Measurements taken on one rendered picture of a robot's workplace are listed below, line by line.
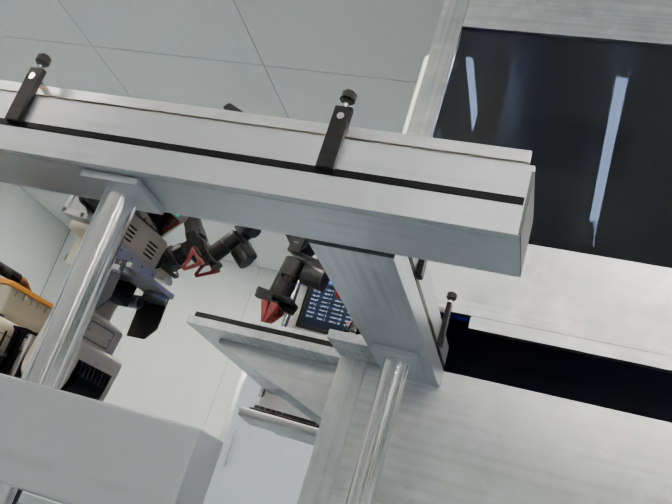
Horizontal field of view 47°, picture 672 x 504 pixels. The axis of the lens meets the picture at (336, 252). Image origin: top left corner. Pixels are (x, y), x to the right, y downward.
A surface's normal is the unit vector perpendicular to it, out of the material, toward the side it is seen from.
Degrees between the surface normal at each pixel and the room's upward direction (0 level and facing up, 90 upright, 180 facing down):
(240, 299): 90
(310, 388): 90
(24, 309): 92
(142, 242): 98
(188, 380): 90
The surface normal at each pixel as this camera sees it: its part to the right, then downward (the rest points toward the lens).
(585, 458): -0.21, -0.41
